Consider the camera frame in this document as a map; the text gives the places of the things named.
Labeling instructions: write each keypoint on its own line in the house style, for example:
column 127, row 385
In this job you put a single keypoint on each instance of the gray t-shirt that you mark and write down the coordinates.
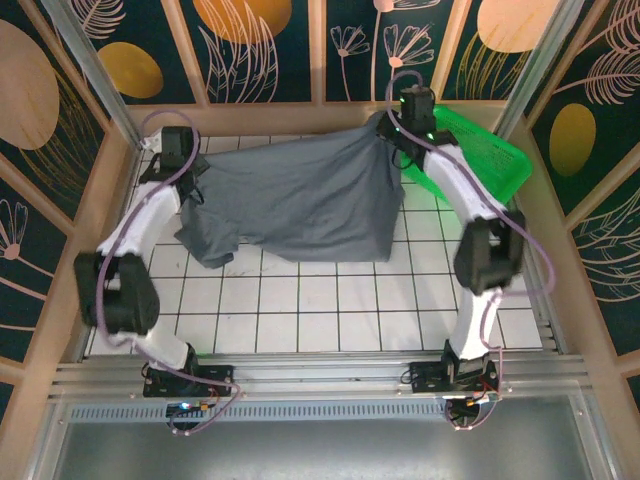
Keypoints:
column 300, row 200

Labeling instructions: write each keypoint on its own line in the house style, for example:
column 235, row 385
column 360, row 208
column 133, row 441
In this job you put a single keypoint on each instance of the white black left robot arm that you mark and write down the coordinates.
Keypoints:
column 135, row 225

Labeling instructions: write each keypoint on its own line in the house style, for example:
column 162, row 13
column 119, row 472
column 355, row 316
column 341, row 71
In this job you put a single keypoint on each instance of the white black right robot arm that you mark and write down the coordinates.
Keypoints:
column 465, row 185

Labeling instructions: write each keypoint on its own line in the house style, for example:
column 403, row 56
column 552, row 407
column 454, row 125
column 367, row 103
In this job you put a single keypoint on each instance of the green plastic basket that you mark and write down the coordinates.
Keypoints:
column 490, row 155

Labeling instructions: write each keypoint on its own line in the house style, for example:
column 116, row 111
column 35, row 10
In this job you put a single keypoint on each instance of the grey metal sheet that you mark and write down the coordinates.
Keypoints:
column 320, row 452

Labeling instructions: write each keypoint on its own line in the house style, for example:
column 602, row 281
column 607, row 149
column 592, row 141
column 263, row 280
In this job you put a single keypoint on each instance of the aluminium frame post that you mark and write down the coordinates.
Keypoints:
column 535, row 70
column 90, row 65

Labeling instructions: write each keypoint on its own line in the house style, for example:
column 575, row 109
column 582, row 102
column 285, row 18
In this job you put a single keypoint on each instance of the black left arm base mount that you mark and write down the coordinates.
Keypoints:
column 210, row 375

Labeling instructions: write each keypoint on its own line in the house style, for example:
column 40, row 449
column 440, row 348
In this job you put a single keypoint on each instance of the aluminium frame rail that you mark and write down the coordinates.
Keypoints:
column 320, row 372

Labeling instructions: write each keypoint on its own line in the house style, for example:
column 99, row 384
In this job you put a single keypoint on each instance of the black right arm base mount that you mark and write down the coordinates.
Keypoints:
column 430, row 372

